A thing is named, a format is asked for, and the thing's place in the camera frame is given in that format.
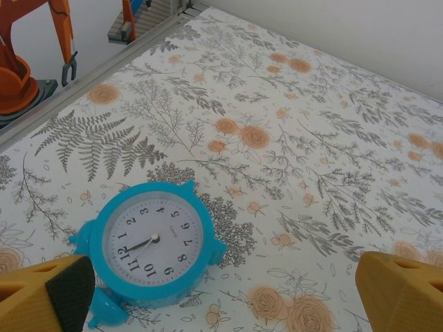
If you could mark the blue alarm clock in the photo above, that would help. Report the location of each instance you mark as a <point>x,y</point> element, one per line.
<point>152,242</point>

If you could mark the aluminium frame post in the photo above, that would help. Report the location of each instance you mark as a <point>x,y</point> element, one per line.
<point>183,5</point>

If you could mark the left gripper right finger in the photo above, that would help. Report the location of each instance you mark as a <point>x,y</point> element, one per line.
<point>405,297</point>

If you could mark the floral table cloth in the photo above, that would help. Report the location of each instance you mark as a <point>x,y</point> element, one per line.
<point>277,173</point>

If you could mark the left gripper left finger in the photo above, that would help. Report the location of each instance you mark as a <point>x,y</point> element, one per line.
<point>34,297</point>

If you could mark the aluminium frame rail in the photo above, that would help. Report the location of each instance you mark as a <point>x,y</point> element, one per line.
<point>104,71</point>

